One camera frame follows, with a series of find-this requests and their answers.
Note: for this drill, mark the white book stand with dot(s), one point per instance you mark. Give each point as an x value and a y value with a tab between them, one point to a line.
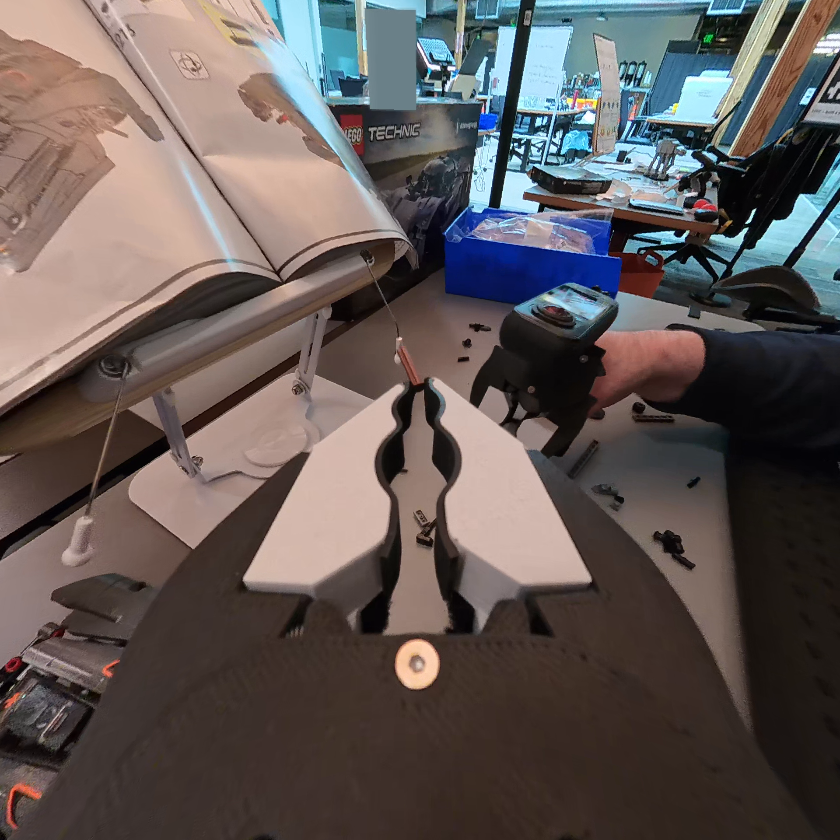
216	328

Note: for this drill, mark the dark grey flat lego beam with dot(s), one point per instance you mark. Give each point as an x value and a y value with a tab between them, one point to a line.
655	418

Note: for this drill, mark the grey walker model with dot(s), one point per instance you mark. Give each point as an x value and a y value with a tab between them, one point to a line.
664	157

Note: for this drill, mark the black dimpled fabric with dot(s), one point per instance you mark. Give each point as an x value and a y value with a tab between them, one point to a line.
787	590

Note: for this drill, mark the blue plastic bin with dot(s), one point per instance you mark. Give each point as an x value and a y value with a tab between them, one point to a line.
525	275

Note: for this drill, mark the whiteboard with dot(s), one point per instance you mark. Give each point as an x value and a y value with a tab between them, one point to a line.
531	65

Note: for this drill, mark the grey lego wedge piece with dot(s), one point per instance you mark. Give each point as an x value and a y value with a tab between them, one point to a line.
605	489

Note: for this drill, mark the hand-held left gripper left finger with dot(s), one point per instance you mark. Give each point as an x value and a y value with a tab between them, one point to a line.
315	512

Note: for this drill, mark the black lego axle connector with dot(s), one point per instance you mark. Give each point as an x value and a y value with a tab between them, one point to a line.
425	537

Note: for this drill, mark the grey chair seat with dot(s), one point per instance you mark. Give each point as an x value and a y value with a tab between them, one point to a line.
768	289

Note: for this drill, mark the black flat case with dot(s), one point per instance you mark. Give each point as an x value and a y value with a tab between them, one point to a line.
569	178

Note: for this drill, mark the clear plastic parts bags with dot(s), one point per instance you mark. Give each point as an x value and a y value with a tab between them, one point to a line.
544	229

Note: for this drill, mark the black lego set box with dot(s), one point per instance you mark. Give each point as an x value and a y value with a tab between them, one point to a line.
420	164

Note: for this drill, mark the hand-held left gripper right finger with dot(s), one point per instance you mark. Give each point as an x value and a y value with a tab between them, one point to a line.
512	512

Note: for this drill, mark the wooden background table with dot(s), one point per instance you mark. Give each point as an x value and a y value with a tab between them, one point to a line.
623	211

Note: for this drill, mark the person's right forearm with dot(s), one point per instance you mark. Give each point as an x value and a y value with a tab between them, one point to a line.
774	387

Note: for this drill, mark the long black lego pin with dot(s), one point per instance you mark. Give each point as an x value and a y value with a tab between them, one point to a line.
684	561

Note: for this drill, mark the black lego connector assembly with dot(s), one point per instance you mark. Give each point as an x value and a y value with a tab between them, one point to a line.
669	539

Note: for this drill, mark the black white marker sign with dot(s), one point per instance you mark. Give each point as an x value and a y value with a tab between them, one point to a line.
828	92

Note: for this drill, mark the orange bucket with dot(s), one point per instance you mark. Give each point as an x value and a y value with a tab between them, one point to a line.
640	272

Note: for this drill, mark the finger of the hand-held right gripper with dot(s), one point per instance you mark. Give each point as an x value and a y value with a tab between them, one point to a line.
484	386
571	430

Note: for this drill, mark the long grey studded lego plate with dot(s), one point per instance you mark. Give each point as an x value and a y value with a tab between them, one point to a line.
583	458

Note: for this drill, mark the dark lego car model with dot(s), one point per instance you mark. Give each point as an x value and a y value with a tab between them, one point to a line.
59	669

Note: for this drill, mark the standing poster board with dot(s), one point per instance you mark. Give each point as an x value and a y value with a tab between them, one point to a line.
607	92

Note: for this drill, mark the open instruction book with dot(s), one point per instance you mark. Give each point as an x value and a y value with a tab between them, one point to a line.
197	197

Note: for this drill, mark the person's right hand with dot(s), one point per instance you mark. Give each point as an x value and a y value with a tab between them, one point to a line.
649	367

